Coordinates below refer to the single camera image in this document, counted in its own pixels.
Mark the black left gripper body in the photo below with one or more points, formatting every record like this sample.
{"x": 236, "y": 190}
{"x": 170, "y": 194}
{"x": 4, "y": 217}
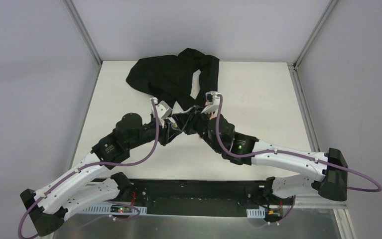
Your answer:
{"x": 170, "y": 131}

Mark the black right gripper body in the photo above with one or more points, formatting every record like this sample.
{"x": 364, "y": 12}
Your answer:
{"x": 202, "y": 125}

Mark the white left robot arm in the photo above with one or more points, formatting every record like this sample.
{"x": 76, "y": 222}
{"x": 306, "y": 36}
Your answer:
{"x": 49, "y": 207}

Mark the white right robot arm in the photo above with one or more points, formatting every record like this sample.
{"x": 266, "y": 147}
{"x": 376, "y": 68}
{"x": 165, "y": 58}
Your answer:
{"x": 322, "y": 173}

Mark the black shirt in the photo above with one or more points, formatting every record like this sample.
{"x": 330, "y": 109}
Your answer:
{"x": 184, "y": 78}

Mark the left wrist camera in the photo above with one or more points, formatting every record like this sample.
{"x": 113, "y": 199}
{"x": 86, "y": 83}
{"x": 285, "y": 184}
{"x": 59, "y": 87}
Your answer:
{"x": 160, "y": 108}

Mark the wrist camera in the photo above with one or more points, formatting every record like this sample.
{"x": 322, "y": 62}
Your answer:
{"x": 160, "y": 108}
{"x": 212, "y": 102}

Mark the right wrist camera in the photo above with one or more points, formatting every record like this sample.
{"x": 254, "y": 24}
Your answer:
{"x": 212, "y": 102}

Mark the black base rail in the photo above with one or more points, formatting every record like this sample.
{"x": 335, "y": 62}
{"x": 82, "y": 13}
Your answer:
{"x": 200, "y": 198}

